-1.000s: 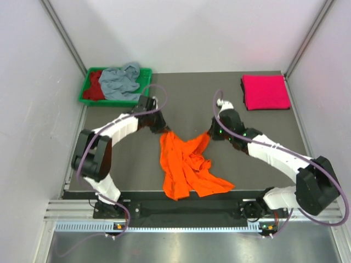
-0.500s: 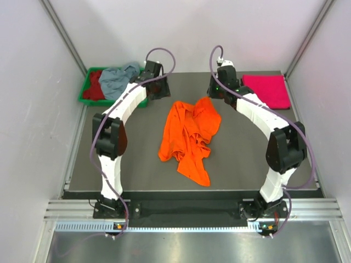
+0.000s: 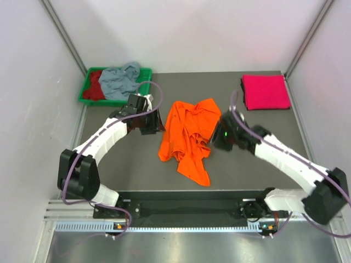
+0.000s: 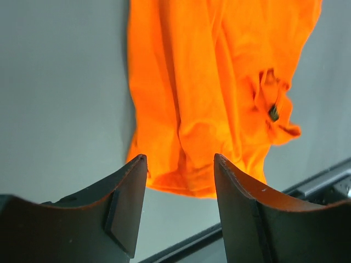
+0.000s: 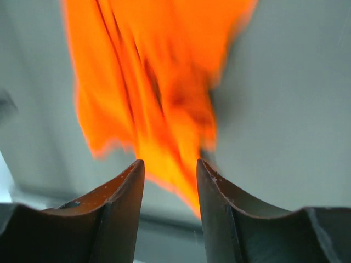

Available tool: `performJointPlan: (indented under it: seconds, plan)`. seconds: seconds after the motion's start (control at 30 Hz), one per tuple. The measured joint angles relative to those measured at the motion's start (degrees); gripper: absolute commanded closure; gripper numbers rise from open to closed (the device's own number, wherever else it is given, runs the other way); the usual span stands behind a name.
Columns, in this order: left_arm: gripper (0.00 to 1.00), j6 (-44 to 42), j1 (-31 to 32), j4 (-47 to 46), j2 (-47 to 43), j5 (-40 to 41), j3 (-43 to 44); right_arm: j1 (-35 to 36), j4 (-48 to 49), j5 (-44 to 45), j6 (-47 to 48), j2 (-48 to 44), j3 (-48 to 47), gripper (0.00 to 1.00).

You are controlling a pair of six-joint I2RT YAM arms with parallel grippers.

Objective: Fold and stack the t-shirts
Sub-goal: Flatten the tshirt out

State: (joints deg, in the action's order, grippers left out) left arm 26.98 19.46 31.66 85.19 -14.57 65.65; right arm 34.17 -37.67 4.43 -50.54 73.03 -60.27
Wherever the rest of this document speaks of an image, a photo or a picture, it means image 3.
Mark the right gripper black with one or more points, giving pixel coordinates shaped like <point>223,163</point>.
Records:
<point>216,138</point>

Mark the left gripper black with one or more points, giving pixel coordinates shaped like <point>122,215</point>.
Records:
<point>156,125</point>

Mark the orange t shirt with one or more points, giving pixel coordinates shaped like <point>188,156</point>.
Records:
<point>189,129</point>

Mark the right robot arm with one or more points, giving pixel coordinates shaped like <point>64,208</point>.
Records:
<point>323,192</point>

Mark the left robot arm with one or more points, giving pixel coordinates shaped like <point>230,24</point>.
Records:
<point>78,168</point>

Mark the green plastic bin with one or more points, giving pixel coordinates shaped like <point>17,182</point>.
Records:
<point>145,75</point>

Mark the folded pink t shirt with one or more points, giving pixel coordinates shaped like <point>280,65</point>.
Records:
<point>266,91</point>

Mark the grey-blue t shirt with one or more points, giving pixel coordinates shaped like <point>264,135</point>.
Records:
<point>118,83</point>

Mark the dark red t shirt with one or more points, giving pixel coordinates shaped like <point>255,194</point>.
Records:
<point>94,91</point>

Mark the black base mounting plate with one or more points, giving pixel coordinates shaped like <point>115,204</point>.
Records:
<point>238,205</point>

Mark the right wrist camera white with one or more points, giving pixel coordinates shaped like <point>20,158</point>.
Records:
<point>240,115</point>

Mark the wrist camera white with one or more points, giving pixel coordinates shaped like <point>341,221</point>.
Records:
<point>148,104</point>
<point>240,115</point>

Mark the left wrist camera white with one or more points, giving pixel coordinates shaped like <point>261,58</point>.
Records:
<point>148,104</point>

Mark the slotted cable duct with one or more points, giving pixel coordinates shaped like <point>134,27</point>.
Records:
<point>114,227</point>

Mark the aluminium front rail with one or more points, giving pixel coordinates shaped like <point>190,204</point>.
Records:
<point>58,210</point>

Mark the aluminium corner post right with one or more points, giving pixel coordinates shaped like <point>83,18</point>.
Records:
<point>322,14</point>

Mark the aluminium corner post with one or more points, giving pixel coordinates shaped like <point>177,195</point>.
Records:
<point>322,14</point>
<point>56,21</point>

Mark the aluminium corner post left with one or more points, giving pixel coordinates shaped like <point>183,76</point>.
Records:
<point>56,21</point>

